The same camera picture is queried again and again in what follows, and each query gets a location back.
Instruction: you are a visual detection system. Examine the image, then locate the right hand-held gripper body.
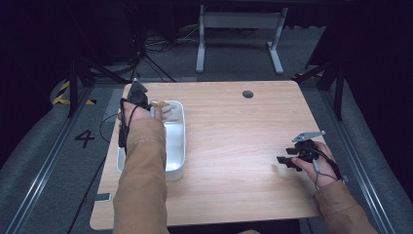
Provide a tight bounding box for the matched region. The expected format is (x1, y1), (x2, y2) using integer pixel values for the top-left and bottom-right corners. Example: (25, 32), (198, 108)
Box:
(291, 131), (326, 163)

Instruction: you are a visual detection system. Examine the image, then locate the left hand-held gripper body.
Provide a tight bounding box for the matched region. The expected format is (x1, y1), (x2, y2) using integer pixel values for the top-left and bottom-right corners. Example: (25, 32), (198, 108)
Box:
(127, 78), (150, 107)

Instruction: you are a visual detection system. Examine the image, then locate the white plastic bin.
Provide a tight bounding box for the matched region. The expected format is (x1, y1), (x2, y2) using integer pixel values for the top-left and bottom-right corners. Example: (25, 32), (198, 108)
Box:
(116, 99), (187, 182)

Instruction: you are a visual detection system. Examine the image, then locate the person's left hand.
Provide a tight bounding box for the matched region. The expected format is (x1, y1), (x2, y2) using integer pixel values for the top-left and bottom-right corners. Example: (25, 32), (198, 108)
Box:
(118, 100), (164, 126)

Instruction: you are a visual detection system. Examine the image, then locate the person's right hand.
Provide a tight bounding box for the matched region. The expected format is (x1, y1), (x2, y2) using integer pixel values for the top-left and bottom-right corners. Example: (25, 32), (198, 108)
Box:
(291, 141), (342, 190)

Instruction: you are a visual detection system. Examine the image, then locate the black metal stand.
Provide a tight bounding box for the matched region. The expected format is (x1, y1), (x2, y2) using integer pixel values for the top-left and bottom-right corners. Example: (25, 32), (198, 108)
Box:
(66, 58), (131, 119)
(291, 59), (346, 121)

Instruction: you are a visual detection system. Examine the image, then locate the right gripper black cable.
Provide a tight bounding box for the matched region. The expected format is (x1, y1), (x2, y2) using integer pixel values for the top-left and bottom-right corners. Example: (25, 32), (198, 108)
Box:
(303, 147), (344, 191)

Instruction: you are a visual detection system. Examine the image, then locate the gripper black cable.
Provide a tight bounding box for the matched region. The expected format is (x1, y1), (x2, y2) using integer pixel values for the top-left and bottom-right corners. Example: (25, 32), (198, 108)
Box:
(303, 147), (344, 191)
(118, 97), (137, 155)

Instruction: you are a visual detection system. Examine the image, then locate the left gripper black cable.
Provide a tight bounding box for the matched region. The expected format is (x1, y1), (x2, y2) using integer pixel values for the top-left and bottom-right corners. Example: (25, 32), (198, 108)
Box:
(118, 97), (137, 155)

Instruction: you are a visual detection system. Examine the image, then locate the grey metal floor rail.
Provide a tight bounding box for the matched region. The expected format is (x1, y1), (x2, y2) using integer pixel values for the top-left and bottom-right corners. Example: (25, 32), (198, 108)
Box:
(6, 87), (95, 234)
(319, 91), (397, 234)

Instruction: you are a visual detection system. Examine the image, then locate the tangle of black floor cables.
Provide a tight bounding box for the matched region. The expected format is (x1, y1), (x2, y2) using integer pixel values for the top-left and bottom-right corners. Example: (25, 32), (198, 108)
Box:
(130, 25), (203, 83)

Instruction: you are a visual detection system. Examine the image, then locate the black floor cable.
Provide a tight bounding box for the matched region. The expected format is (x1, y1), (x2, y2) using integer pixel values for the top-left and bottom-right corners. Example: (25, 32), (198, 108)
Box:
(66, 113), (119, 234)

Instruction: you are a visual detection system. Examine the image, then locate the grey metal table bracket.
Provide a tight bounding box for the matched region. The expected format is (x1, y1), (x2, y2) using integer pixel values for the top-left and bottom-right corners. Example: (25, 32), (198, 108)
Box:
(85, 193), (113, 207)

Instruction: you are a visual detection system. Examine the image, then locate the white metal desk frame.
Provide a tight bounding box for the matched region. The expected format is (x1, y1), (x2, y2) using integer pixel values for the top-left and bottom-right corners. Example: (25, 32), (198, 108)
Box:
(195, 4), (289, 75)

